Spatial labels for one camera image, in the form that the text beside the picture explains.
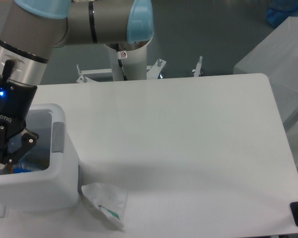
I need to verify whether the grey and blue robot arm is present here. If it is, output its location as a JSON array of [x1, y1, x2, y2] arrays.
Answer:
[[0, 0, 153, 166]]

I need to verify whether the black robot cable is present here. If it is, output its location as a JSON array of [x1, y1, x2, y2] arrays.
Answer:
[[116, 43, 129, 81]]

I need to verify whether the crushed clear plastic bottle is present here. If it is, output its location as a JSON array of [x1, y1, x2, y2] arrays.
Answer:
[[12, 162, 48, 174]]

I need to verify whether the white plastic trash can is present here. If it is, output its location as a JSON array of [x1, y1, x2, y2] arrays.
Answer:
[[0, 104, 79, 212]]

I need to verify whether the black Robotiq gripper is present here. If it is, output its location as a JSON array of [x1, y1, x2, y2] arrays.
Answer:
[[0, 78, 39, 165]]

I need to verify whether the blue object in corner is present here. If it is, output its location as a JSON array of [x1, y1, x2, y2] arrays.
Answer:
[[266, 0, 298, 28]]

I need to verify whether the crumpled white wrapper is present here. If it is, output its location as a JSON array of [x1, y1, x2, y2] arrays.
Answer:
[[81, 182, 128, 229]]

